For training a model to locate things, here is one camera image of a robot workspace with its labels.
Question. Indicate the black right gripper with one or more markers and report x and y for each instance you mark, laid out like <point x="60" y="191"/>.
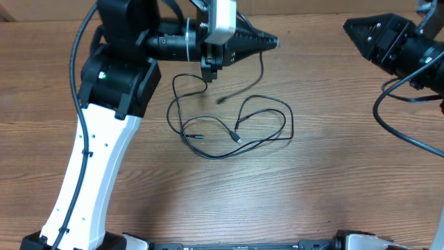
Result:
<point x="389" y="37"/>

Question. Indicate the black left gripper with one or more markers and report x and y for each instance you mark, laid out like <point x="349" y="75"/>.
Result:
<point x="230" y="53"/>

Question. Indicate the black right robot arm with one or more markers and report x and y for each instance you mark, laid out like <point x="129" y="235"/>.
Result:
<point x="421" y="48"/>

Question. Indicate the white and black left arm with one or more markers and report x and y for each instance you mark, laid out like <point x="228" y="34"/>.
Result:
<point x="117" y="82"/>

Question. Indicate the brown cardboard wall panel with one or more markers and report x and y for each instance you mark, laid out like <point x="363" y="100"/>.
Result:
<point x="63" y="10"/>

